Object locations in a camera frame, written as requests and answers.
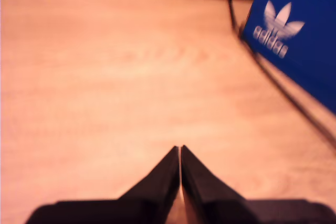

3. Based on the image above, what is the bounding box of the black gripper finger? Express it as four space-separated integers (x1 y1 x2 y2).
181 144 247 224
118 145 181 224

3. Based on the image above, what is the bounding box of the blue Adidas shoebox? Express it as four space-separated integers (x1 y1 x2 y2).
241 0 336 116

